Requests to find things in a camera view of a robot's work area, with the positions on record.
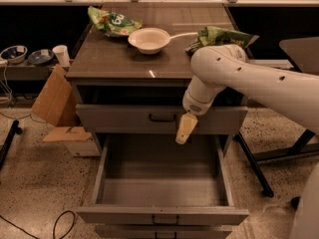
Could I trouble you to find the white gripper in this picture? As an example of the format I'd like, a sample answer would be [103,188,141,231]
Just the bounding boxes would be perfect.
[175,92,212,144]

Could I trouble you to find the grey top drawer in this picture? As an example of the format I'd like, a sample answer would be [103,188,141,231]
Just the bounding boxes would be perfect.
[76,105,247,134]

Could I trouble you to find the grey drawer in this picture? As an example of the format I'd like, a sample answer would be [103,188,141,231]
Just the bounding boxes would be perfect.
[95,225,231,239]
[78,134,249,226]
[76,105,247,134]

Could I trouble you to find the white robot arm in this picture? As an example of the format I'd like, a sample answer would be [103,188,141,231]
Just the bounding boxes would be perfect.
[176,45,319,239]

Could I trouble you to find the grey middle drawer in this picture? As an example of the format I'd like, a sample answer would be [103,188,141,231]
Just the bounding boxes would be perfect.
[78,134,249,226]

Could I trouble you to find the grey drawer cabinet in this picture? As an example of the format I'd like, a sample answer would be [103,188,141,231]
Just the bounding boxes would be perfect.
[65,2,260,157]

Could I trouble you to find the grey bottom drawer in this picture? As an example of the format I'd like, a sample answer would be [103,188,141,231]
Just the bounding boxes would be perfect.
[95,225,231,239]

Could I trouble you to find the black stand base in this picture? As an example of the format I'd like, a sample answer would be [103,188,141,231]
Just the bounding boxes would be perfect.
[234,133,318,210]

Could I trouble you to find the green chip bag right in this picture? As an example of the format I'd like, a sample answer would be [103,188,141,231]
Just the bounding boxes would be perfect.
[185,26,258,55]

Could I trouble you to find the green chip bag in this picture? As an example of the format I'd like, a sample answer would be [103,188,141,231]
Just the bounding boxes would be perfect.
[185,26,258,55]
[88,6,143,37]

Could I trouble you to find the white spoon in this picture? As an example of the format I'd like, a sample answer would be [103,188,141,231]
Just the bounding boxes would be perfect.
[170,32,197,40]

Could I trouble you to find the white bowl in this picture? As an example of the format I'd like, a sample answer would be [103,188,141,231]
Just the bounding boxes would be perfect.
[128,28,170,55]

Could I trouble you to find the green chip bag left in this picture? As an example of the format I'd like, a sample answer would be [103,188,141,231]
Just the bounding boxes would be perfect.
[88,6,143,37]

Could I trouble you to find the brown cardboard box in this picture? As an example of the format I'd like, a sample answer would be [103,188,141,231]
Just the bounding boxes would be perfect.
[31,64,102,158]

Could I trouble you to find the white paper cup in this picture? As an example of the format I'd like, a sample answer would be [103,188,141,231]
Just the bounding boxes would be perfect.
[53,45,70,67]

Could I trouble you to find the blue bowl with card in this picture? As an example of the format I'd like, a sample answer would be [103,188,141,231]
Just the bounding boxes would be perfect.
[28,49,54,66]

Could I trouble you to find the black pole left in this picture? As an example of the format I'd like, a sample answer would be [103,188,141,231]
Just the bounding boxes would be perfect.
[0,119,23,169]

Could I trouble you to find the blue bowl far left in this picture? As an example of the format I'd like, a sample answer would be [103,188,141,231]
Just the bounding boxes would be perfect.
[0,45,28,65]

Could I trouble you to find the grey side shelf left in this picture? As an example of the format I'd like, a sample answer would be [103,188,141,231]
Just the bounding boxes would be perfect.
[0,60,58,81]

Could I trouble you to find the black floor cable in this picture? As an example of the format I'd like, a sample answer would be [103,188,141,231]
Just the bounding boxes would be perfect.
[0,210,78,239]

